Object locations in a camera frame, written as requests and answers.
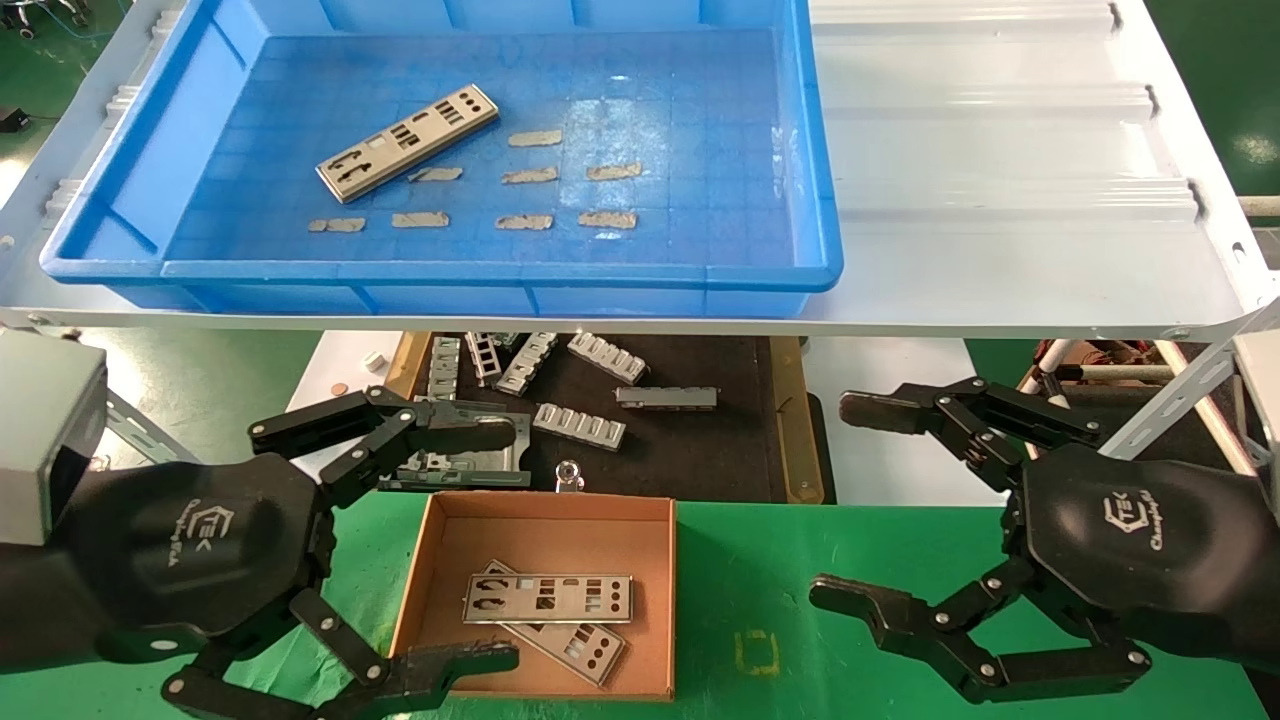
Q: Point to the slotted angle rack post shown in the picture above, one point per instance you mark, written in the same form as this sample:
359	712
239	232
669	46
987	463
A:
140	440
1180	400

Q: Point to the beige tube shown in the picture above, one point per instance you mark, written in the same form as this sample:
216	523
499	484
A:
1260	205

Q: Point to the chair caster base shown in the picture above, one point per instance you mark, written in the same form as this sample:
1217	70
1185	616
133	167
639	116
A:
20	22

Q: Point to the large metal chassis plate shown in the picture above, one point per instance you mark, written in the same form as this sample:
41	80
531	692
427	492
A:
470	472

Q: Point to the small white cap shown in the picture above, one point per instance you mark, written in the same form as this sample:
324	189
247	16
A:
375	361

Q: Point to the metal plate in bin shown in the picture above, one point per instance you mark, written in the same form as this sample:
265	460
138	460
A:
400	140

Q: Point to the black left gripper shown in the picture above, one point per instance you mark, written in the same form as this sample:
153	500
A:
200	550

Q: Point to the slotted metal bracket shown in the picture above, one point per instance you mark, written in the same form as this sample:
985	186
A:
483	357
580	425
527	362
445	368
607	357

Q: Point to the gray metal bar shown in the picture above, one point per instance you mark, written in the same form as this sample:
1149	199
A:
666	397

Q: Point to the small black box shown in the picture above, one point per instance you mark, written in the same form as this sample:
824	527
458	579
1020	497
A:
10	118

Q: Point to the blue plastic tray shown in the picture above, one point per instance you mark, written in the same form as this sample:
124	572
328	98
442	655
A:
700	150

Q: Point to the white pipe frame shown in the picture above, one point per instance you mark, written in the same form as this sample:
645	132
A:
1120	372

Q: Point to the gray tape strip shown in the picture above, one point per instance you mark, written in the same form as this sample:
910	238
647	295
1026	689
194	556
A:
336	224
534	137

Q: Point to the gray wrist camera box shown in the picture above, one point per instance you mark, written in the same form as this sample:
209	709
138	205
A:
45	430

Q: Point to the small chrome knob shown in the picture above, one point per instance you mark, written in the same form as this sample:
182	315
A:
569	470

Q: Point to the brown cardboard box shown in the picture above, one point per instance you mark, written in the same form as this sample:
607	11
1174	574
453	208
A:
560	535

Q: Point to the wood-framed black mat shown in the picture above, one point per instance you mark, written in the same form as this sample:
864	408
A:
700	450

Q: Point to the white metal upright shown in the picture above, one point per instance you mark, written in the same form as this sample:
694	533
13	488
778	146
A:
1260	400

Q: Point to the metal IO shield plate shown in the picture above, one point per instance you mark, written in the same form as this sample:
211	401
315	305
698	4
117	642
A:
545	640
525	583

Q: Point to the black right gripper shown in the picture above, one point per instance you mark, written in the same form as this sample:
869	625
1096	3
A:
1150	550

